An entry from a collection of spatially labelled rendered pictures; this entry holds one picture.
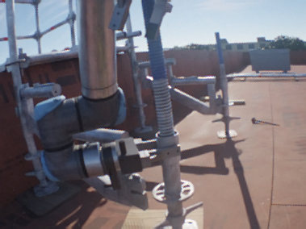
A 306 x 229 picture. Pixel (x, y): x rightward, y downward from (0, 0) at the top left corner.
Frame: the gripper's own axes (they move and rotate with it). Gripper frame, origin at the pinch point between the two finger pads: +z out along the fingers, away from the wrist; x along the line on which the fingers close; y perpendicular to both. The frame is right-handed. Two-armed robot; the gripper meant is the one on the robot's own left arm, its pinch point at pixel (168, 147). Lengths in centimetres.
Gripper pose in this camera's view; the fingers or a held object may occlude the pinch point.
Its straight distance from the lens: 59.8
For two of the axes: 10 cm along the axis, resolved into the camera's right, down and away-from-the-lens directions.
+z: 9.7, -1.8, 1.7
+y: -1.3, -9.6, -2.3
